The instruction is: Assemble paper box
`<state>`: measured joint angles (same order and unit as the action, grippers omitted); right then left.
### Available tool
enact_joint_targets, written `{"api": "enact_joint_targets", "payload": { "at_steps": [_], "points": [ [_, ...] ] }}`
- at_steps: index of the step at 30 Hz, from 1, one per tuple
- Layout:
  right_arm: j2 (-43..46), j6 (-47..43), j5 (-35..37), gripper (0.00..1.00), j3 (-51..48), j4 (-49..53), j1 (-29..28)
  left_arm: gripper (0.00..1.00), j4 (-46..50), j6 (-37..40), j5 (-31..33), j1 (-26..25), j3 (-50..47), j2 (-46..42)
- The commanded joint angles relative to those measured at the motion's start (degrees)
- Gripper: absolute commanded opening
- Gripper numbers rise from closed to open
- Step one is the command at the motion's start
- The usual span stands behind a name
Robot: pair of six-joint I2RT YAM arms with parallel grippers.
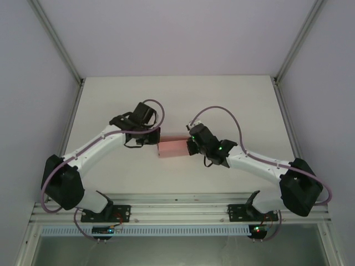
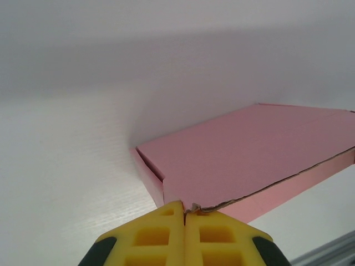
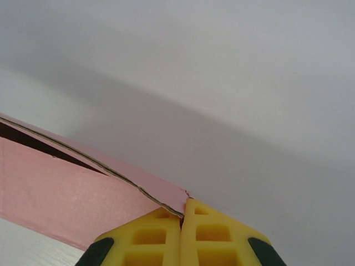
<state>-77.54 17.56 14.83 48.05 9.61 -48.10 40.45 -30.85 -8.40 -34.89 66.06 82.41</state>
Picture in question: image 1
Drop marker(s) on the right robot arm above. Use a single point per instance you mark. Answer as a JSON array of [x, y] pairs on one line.
[[255, 163]]

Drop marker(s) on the small circuit board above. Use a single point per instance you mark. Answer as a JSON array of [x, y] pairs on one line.
[[258, 230], [102, 230]]

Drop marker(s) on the aluminium mounting rail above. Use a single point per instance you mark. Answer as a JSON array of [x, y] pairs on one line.
[[177, 210]]

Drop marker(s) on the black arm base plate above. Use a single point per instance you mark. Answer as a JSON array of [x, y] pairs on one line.
[[122, 213], [235, 212]]

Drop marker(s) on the aluminium frame leg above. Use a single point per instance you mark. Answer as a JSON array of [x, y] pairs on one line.
[[26, 246], [331, 246]]

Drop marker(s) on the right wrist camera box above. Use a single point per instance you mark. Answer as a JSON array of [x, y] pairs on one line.
[[190, 126]]

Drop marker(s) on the pink paper box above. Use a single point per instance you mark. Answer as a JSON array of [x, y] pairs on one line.
[[174, 148]]

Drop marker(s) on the aluminium table side rail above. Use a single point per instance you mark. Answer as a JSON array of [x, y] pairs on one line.
[[73, 110], [283, 110]]

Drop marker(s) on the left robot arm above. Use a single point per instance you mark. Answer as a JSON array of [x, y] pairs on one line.
[[91, 147]]

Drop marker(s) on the aluminium frame post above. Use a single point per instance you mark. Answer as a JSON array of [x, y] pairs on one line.
[[299, 38], [55, 38]]

